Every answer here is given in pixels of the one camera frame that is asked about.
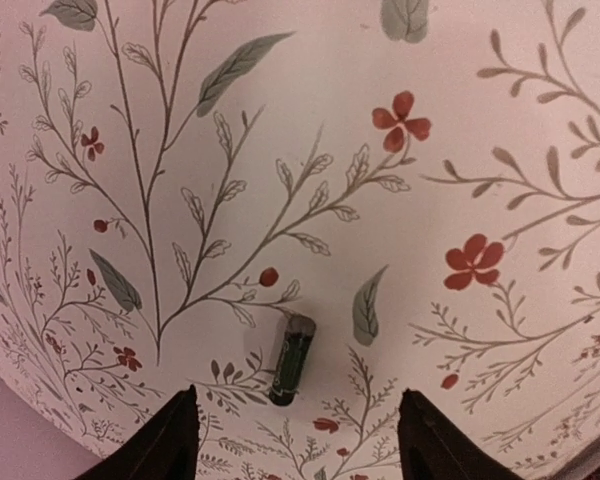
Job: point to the floral patterned table mat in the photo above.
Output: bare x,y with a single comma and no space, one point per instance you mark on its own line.
420,178

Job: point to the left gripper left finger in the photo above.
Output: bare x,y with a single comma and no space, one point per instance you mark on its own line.
166,447

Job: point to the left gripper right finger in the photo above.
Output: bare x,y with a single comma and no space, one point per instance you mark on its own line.
433,447

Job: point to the dark green AAA battery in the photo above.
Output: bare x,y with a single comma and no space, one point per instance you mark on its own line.
298,336

